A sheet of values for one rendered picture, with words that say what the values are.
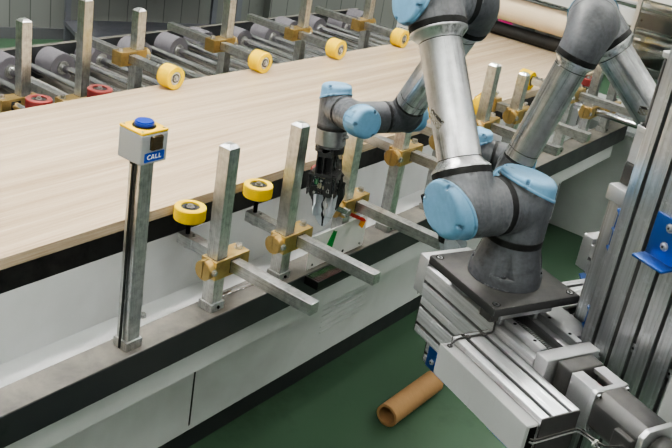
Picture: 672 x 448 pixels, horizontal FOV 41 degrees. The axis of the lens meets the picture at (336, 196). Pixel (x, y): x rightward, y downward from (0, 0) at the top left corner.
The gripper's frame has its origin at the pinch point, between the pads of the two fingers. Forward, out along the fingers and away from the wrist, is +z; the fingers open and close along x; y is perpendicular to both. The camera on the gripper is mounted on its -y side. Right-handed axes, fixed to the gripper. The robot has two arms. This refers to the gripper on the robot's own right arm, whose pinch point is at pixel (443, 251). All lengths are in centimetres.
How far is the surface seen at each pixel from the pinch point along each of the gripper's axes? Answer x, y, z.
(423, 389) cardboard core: 44, -17, 75
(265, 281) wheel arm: -52, -18, 0
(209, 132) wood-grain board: -8, -81, -8
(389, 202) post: 19.2, -30.5, 2.7
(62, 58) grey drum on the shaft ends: 9, -176, -2
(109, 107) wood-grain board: -21, -112, -8
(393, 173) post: 19.2, -31.1, -6.6
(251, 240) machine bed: -18, -51, 14
